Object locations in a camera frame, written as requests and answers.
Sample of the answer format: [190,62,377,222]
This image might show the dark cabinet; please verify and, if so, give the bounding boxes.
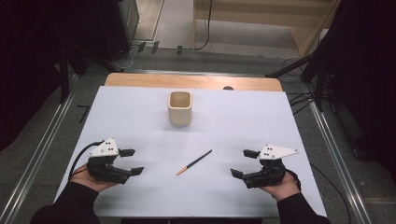
[94,0,140,62]

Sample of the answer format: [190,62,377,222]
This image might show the black curtain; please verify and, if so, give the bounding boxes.
[323,0,396,176]
[0,0,104,152]

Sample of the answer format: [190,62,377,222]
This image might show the black pencil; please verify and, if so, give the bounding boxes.
[176,148,213,176]

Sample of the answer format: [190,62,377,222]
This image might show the black metal stand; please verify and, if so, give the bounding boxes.
[57,38,124,105]
[264,46,332,113]

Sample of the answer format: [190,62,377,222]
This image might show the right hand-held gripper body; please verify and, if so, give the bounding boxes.
[242,144,300,189]

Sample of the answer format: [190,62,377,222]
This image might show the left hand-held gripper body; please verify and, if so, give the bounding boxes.
[86,137,133,185]

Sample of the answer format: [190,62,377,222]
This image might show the bundle of black floor cables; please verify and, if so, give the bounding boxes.
[286,91,317,117]

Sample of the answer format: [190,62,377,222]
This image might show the white floor cable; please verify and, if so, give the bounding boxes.
[115,44,142,70]

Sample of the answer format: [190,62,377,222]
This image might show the wooden table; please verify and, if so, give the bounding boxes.
[105,73,284,92]

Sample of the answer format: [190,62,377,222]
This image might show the white table cover sheet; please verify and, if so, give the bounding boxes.
[54,86,328,218]

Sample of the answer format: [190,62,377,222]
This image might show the person's right hand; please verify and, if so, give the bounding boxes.
[260,171,302,202]

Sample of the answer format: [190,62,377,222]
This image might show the person's left hand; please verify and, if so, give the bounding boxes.
[69,172,118,193]

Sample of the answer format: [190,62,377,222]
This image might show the beige square pen holder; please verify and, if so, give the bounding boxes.
[167,91,193,127]

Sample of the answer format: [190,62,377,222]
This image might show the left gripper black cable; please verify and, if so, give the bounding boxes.
[68,141,105,182]

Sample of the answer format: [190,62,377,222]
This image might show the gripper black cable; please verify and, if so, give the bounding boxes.
[68,141,105,182]
[285,163,352,224]

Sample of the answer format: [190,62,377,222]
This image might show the hanging black cable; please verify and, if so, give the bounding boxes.
[194,0,214,51]

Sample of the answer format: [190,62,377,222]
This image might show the light wooden shelf frame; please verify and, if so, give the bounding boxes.
[191,0,341,58]

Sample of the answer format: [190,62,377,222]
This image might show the metal floor rail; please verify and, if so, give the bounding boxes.
[303,83,374,224]
[0,74,79,224]

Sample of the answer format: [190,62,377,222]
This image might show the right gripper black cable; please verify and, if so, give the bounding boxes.
[285,163,352,224]

